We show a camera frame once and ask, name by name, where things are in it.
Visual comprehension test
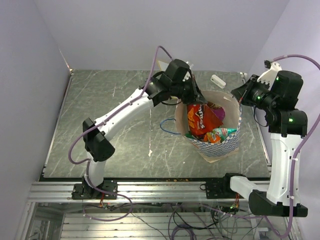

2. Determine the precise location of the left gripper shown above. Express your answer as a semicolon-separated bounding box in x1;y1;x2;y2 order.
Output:
171;75;209;107

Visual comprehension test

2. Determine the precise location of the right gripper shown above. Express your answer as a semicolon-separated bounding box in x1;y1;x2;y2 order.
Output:
231;74;278;111

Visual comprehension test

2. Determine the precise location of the blue checkered paper bag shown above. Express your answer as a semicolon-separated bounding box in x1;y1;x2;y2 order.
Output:
169;90;242;163

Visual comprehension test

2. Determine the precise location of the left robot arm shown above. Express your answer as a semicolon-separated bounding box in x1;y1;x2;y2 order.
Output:
71;59;206;200

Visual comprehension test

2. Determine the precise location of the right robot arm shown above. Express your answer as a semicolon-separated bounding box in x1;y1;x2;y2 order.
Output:
204;70;308;218

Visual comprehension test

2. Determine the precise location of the purple candy bag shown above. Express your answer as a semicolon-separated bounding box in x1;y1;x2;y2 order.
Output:
207;101;226;121

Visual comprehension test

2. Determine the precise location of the teal Fox's candy bag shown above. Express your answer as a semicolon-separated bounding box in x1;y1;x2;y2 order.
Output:
212;127;237;143

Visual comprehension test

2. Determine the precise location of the white eraser block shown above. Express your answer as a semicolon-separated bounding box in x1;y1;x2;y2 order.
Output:
210;74;226;89

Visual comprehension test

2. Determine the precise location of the green snack packet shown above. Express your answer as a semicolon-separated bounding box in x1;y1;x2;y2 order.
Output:
185;131;197;140

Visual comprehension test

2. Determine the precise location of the orange snack packet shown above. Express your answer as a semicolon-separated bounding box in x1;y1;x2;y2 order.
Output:
203;131;222;144

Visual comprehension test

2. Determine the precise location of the small yellow-framed whiteboard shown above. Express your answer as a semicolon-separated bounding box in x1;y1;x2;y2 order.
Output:
156;59;169;72

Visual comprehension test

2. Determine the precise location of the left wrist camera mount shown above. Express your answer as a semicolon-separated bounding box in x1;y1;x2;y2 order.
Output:
182;61;194;82

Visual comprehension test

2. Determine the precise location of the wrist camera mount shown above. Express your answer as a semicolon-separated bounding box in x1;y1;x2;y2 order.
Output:
257;60;282;87
182;61;194;82

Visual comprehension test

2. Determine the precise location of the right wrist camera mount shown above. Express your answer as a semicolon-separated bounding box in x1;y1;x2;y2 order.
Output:
257;60;282;87

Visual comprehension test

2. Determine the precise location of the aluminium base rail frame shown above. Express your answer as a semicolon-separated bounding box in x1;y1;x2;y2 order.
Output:
16;177;302;240

